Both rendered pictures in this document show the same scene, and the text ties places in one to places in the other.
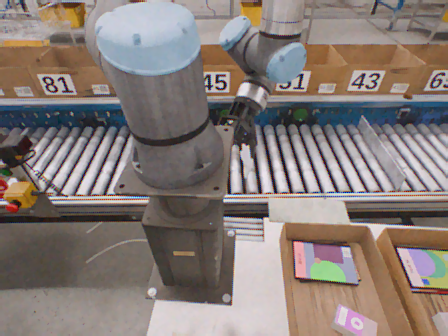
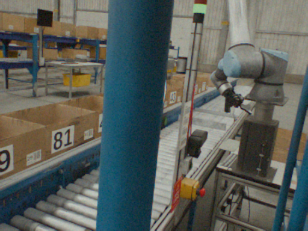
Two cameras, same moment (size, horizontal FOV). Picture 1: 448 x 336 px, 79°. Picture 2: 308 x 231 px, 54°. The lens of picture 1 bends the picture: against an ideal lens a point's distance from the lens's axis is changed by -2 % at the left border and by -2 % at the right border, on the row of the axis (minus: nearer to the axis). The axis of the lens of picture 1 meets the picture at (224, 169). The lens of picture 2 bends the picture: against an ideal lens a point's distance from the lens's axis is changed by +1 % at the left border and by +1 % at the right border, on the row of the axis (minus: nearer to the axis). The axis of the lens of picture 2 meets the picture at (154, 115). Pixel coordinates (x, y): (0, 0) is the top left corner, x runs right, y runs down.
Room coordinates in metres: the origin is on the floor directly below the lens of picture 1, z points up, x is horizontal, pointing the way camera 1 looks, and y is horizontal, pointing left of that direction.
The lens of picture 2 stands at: (0.34, 1.95, 1.46)
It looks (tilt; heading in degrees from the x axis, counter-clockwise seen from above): 14 degrees down; 293
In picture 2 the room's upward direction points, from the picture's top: 6 degrees clockwise
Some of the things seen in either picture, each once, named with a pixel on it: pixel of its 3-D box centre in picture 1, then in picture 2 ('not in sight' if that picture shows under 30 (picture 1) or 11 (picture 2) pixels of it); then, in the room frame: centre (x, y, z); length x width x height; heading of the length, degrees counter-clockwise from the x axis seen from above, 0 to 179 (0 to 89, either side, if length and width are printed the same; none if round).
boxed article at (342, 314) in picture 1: (353, 325); not in sight; (0.24, -0.35, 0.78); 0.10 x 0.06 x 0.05; 60
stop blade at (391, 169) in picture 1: (377, 150); (201, 123); (1.01, -0.73, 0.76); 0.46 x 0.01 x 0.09; 1
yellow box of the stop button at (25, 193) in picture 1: (30, 196); (192, 186); (0.65, 0.70, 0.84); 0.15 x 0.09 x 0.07; 91
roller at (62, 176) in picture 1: (72, 159); (125, 190); (0.98, 0.73, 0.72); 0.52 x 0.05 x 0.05; 1
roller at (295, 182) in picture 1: (288, 157); (187, 138); (1.00, -0.31, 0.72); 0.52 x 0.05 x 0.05; 1
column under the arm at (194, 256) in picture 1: (190, 234); (257, 145); (0.44, 0.10, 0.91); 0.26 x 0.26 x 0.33; 86
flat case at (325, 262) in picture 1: (323, 261); not in sight; (0.43, -0.32, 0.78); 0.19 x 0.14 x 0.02; 83
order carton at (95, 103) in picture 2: not in sight; (94, 115); (1.44, 0.37, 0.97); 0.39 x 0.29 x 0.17; 91
